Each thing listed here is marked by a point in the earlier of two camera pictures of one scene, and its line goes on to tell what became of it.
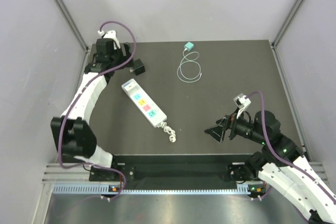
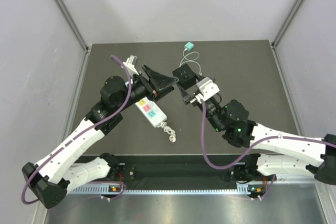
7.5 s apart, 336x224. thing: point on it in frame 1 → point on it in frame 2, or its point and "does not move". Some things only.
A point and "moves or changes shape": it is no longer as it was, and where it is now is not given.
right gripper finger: (217, 132) → (186, 96)
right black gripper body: (242, 127) → (212, 108)
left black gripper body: (118, 58) → (140, 89)
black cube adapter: (138, 67) moves or changes shape
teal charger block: (189, 46) does not move
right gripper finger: (224, 122) → (200, 77)
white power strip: (144, 103) does not move
